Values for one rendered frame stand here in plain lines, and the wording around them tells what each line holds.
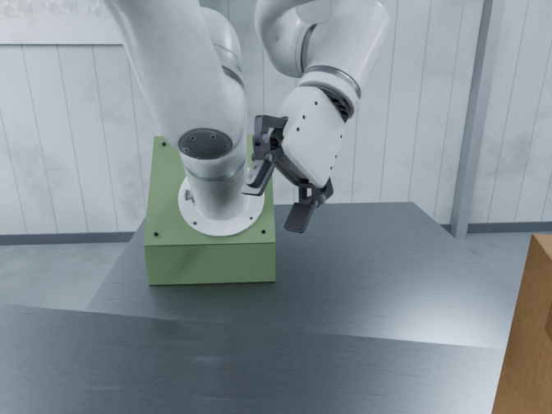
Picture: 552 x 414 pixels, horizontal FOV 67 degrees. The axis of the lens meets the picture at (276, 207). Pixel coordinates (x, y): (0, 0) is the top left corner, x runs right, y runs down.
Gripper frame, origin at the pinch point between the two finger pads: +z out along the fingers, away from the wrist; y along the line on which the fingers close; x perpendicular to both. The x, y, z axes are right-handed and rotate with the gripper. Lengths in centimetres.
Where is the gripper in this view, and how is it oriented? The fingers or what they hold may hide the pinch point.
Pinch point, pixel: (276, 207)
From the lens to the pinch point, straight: 50.3
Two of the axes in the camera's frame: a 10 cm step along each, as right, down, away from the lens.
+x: 7.3, 1.0, -6.8
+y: -5.6, -4.9, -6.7
